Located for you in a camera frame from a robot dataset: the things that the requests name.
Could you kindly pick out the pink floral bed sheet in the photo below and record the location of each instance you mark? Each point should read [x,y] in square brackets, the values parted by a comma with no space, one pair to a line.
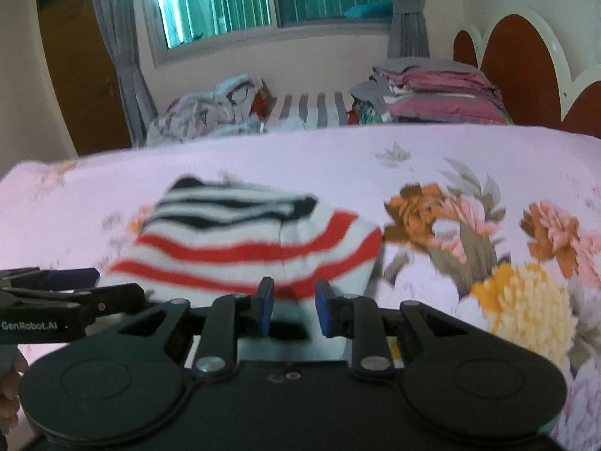
[328,174]

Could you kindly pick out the grey white striped cloth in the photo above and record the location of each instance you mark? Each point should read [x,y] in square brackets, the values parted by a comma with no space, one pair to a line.
[305,108]

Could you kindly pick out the red black white striped sock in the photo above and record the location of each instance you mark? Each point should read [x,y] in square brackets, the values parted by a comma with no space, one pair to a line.
[225,249]

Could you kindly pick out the grey curtain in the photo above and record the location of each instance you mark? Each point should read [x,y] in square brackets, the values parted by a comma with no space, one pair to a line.
[126,70]
[408,23]

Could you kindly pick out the red cloth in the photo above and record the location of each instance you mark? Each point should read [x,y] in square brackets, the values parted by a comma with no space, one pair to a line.
[258,103]

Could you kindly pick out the brown white scalloped headboard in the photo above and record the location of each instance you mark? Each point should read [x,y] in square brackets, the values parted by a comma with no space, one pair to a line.
[521,65]

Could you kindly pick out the teal cloth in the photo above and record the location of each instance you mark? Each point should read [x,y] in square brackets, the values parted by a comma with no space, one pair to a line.
[371,10]

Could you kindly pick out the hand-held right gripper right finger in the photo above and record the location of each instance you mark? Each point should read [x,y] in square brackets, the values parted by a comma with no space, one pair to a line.
[324,307]

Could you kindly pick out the brown wooden door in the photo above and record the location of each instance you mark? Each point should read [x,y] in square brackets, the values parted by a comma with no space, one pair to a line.
[75,80]

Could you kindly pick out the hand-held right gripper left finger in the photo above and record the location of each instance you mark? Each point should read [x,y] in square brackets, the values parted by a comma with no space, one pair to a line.
[266,303]

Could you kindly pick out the pile of grey clothes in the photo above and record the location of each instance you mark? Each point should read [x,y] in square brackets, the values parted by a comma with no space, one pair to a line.
[202,112]

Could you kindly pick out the person's left hand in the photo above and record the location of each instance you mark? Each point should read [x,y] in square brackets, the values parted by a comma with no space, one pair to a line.
[9,394]

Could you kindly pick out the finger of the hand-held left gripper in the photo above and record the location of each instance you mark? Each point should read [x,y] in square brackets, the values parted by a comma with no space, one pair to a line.
[70,278]
[112,298]

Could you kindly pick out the colourful printed cloth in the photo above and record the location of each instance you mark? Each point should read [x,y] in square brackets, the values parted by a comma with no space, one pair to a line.
[371,112]

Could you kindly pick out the stack of pink blankets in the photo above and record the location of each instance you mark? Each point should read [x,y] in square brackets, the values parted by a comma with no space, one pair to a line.
[436,103]

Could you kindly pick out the window with teal glass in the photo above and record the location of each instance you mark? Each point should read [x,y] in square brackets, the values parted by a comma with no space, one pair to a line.
[225,0]

